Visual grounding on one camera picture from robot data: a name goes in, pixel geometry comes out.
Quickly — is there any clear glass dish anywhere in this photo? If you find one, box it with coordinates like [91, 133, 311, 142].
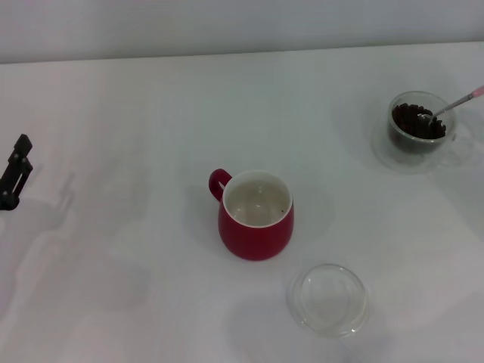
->
[285, 262, 369, 339]

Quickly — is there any pile of coffee beans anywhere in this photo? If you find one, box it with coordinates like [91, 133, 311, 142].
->
[391, 102, 448, 141]

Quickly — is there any clear glass saucer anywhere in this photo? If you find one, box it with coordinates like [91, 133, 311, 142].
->
[370, 119, 476, 175]

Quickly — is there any pink handled metal spoon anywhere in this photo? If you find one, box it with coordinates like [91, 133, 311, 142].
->
[416, 85, 484, 124]

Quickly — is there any red ceramic mug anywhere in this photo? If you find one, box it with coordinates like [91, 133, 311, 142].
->
[207, 168, 296, 262]

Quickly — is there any clear glass cup with handle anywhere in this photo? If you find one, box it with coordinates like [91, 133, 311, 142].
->
[386, 90, 474, 166]

